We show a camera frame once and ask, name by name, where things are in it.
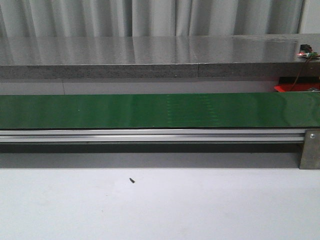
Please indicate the grey granite counter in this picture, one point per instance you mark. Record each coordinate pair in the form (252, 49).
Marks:
(269, 55)

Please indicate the red plastic tray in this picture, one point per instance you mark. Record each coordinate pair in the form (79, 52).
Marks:
(303, 87)

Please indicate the white pleated curtain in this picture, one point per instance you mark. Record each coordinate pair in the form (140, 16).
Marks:
(137, 18)

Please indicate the green conveyor belt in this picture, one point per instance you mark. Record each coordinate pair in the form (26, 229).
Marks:
(126, 111)

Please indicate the small green circuit board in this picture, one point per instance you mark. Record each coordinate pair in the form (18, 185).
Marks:
(306, 51)

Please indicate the aluminium conveyor frame rail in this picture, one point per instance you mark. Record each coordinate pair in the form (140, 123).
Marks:
(153, 135)

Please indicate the steel conveyor bracket right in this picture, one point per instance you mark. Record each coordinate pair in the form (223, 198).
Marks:
(310, 158)

